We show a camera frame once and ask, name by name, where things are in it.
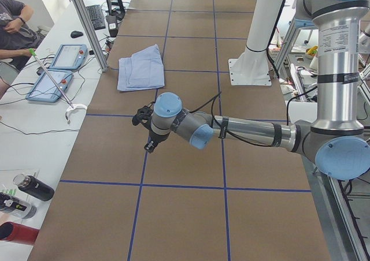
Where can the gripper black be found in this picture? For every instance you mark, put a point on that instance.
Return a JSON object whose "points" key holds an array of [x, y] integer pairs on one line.
{"points": [[155, 137]]}

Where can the light blue striped shirt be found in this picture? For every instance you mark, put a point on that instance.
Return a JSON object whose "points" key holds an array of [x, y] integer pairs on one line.
{"points": [[144, 70]]}

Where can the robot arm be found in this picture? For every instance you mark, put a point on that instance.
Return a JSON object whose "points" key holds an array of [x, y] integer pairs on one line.
{"points": [[333, 142]]}

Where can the lower teach pendant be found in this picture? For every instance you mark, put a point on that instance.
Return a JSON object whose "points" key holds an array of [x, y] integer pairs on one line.
{"points": [[44, 89]]}

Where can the teach pendant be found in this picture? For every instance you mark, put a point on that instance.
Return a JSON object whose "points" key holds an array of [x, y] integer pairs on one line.
{"points": [[69, 57], [44, 89]]}

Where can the upper teach pendant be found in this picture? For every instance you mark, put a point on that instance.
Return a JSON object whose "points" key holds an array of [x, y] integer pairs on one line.
{"points": [[69, 57]]}

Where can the black bottle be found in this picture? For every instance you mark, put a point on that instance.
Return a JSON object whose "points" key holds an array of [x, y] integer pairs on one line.
{"points": [[33, 187]]}

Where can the black computer mouse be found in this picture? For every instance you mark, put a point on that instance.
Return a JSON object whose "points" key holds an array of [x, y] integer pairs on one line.
{"points": [[76, 34]]}

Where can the black keyboard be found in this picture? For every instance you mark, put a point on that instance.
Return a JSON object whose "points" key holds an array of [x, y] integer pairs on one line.
{"points": [[96, 16]]}

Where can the long metal rod tool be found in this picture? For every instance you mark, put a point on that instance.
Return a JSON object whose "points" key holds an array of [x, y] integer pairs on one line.
{"points": [[32, 52]]}

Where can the white plastic chair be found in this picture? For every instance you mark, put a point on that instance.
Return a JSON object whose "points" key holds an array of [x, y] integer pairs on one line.
{"points": [[306, 111]]}

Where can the red bottle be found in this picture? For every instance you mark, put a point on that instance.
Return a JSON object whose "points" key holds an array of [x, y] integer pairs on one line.
{"points": [[18, 233]]}

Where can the seated person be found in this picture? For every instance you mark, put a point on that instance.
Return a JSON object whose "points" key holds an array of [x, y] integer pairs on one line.
{"points": [[17, 38]]}

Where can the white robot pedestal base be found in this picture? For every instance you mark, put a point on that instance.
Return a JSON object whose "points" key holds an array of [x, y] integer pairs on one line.
{"points": [[251, 68]]}

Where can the aluminium frame post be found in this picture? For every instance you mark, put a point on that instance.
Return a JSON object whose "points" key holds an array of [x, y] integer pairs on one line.
{"points": [[90, 33]]}

